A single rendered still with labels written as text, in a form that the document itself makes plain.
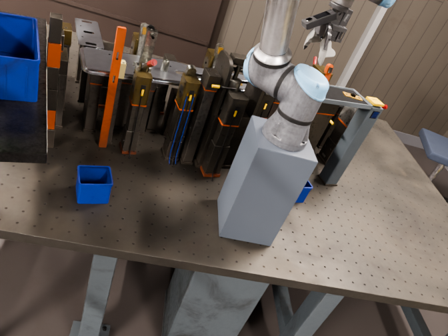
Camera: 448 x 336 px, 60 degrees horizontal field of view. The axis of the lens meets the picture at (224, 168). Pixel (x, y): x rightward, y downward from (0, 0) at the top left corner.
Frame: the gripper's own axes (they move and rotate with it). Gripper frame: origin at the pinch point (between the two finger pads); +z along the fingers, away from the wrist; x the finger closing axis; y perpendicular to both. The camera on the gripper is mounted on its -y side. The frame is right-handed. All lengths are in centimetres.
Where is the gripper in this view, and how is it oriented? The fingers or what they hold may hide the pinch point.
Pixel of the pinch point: (309, 57)
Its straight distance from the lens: 154.8
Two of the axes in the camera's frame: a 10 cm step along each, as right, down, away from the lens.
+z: -3.1, 7.7, 5.6
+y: 9.2, 1.0, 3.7
